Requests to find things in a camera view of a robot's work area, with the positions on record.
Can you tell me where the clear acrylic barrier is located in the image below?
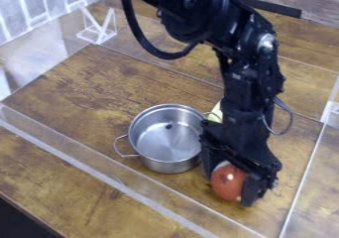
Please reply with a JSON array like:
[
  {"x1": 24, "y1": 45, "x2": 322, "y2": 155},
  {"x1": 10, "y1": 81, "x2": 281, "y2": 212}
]
[
  {"x1": 279, "y1": 76, "x2": 339, "y2": 238},
  {"x1": 0, "y1": 103, "x2": 265, "y2": 238}
]

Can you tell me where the clear acrylic front barrier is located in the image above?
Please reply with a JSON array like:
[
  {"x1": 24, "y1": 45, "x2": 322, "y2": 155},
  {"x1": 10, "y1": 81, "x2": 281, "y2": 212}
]
[{"x1": 0, "y1": 103, "x2": 265, "y2": 238}]

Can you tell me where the clear acrylic right barrier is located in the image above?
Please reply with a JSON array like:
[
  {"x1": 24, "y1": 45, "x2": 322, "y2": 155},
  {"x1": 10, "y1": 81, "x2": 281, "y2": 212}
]
[{"x1": 279, "y1": 76, "x2": 339, "y2": 238}]

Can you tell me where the silver metal pot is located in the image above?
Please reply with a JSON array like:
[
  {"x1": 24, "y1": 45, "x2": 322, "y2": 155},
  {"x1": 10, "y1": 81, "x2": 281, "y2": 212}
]
[{"x1": 114, "y1": 103, "x2": 207, "y2": 175}]

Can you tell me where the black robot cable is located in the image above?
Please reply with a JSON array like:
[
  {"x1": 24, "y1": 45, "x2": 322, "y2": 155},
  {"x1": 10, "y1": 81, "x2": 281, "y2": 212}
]
[{"x1": 119, "y1": 0, "x2": 205, "y2": 61}]

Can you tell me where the clear acrylic triangle stand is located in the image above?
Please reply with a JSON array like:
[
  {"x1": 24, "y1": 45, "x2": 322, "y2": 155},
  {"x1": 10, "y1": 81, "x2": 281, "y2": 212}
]
[{"x1": 78, "y1": 8, "x2": 118, "y2": 45}]

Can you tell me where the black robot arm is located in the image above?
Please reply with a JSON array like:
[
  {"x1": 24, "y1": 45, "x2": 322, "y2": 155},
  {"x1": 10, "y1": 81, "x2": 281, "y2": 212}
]
[{"x1": 120, "y1": 0, "x2": 285, "y2": 206}]

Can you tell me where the black bar on table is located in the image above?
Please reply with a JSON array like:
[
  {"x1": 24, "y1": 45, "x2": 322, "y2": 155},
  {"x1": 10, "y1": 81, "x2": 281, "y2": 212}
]
[{"x1": 241, "y1": 0, "x2": 302, "y2": 19}]

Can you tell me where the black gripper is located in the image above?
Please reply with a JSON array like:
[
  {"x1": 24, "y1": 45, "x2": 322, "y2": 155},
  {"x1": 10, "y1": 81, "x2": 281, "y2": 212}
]
[{"x1": 201, "y1": 107, "x2": 282, "y2": 207}]

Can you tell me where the red plush mushroom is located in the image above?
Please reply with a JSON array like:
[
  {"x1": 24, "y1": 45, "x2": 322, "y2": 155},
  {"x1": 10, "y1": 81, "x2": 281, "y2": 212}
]
[{"x1": 211, "y1": 161, "x2": 249, "y2": 201}]

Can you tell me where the spoon with green handle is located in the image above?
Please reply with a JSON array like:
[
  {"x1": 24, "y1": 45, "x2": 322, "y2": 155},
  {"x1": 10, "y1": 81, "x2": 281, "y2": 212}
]
[{"x1": 209, "y1": 104, "x2": 223, "y2": 123}]

